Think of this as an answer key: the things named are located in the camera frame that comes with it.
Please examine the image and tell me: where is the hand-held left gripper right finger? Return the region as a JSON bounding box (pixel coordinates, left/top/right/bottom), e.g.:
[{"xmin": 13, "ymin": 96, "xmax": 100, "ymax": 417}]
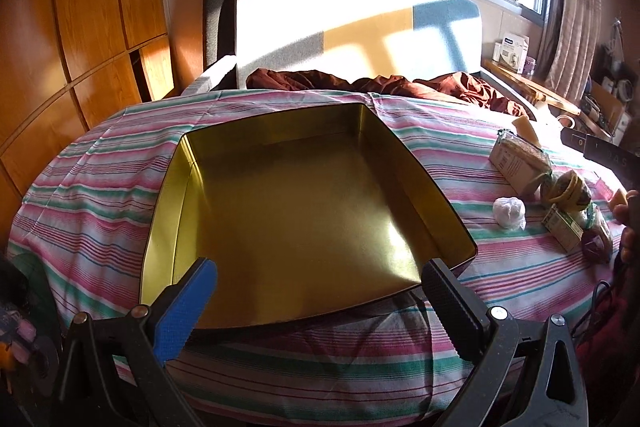
[{"xmin": 421, "ymin": 258, "xmax": 589, "ymax": 427}]

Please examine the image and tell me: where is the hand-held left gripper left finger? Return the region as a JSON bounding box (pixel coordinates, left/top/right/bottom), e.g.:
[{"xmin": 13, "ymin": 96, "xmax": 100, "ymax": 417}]
[{"xmin": 52, "ymin": 257, "xmax": 219, "ymax": 427}]

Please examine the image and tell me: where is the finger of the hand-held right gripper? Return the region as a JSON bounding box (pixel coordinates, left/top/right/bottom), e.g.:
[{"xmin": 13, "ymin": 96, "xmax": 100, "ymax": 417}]
[{"xmin": 560, "ymin": 127, "xmax": 640, "ymax": 190}]

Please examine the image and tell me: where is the beige round roll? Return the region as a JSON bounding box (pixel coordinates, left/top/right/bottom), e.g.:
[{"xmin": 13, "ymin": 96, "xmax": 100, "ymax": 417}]
[{"xmin": 540, "ymin": 169, "xmax": 593, "ymax": 212}]

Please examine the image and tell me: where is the small pale packet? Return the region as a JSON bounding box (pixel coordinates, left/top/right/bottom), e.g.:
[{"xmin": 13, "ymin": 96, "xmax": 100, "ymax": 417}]
[{"xmin": 580, "ymin": 202, "xmax": 608, "ymax": 233}]

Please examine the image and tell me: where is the small green white box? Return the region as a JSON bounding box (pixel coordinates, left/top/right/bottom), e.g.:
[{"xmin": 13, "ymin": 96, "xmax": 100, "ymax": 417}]
[{"xmin": 542, "ymin": 203, "xmax": 586, "ymax": 254}]

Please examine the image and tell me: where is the purple packet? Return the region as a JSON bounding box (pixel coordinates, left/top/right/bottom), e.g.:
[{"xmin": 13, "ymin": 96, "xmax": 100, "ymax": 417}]
[{"xmin": 580, "ymin": 227, "xmax": 613, "ymax": 264}]

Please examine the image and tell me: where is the large yellow sponge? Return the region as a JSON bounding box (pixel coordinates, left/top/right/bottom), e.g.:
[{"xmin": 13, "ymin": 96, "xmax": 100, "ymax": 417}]
[{"xmin": 510, "ymin": 116, "xmax": 543, "ymax": 145}]

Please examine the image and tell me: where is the grey box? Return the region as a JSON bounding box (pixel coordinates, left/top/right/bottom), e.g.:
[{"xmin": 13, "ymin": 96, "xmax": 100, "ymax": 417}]
[{"xmin": 489, "ymin": 139, "xmax": 546, "ymax": 198}]

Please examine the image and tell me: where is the white plastic ball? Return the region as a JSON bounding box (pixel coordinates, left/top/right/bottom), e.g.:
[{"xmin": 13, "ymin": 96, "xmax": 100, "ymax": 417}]
[{"xmin": 492, "ymin": 197, "xmax": 527, "ymax": 230}]

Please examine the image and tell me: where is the gold tin box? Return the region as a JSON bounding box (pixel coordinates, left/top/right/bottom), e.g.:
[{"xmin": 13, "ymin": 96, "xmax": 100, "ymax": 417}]
[{"xmin": 139, "ymin": 103, "xmax": 478, "ymax": 333}]

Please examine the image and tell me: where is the person's right hand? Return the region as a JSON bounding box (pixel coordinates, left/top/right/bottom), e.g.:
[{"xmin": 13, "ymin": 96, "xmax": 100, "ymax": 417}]
[{"xmin": 612, "ymin": 189, "xmax": 640, "ymax": 268}]

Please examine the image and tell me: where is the cardboard box of clutter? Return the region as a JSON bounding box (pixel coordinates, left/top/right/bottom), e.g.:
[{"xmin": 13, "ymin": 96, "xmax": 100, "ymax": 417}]
[{"xmin": 580, "ymin": 77, "xmax": 632, "ymax": 142}]

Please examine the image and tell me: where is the wooden ledge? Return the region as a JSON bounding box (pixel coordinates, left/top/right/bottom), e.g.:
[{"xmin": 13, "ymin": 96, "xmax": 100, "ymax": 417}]
[{"xmin": 482, "ymin": 58, "xmax": 582, "ymax": 115}]

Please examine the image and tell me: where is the patterned drape curtain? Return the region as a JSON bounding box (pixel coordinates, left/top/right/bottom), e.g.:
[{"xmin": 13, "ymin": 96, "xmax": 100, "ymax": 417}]
[{"xmin": 542, "ymin": 0, "xmax": 601, "ymax": 100}]

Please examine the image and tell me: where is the white carton box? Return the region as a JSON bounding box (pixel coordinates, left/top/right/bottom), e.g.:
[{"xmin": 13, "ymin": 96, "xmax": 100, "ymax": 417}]
[{"xmin": 492, "ymin": 32, "xmax": 531, "ymax": 74}]

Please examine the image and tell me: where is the striped bedsheet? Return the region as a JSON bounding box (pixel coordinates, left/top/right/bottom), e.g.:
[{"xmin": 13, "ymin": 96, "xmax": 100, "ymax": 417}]
[{"xmin": 7, "ymin": 87, "xmax": 628, "ymax": 423}]

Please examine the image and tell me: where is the red clothing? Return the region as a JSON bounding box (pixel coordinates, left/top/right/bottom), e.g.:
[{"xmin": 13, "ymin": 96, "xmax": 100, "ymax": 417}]
[{"xmin": 575, "ymin": 279, "xmax": 640, "ymax": 427}]

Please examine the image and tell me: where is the brown blanket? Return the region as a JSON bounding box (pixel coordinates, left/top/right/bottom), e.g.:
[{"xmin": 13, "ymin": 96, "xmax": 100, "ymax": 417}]
[{"xmin": 246, "ymin": 68, "xmax": 528, "ymax": 118}]

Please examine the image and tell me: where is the padded bed headboard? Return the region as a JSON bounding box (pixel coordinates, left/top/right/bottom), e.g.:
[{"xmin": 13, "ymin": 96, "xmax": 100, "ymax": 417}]
[{"xmin": 235, "ymin": 0, "xmax": 483, "ymax": 90}]

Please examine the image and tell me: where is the wooden wardrobe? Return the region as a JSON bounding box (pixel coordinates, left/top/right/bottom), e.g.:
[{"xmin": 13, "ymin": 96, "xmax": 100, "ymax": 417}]
[{"xmin": 0, "ymin": 0, "xmax": 176, "ymax": 228}]

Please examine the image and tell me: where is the black cable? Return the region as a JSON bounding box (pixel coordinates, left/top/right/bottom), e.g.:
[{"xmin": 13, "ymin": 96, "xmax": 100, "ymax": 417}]
[{"xmin": 592, "ymin": 279, "xmax": 618, "ymax": 343}]

